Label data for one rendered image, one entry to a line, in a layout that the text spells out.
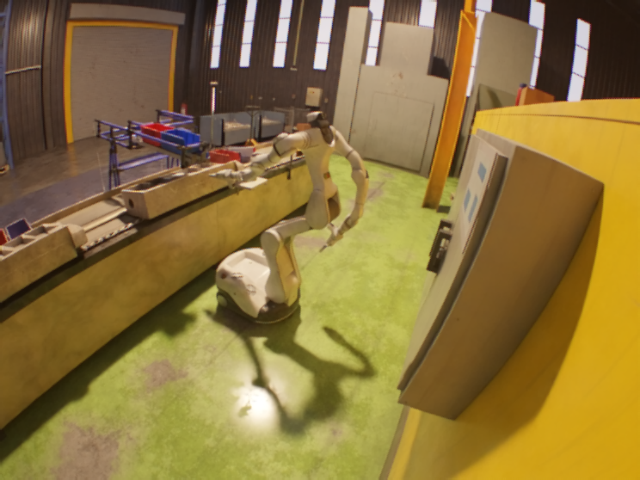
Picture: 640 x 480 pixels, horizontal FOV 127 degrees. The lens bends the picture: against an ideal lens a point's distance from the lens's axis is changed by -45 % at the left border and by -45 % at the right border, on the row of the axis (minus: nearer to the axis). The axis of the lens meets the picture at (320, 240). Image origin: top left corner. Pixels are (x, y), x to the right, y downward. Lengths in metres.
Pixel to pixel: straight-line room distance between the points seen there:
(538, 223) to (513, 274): 0.12
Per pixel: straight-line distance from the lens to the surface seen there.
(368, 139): 7.77
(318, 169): 1.63
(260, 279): 2.26
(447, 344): 0.72
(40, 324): 1.99
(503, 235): 0.58
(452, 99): 5.18
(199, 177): 2.36
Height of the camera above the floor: 1.69
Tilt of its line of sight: 29 degrees down
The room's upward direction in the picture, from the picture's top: 8 degrees clockwise
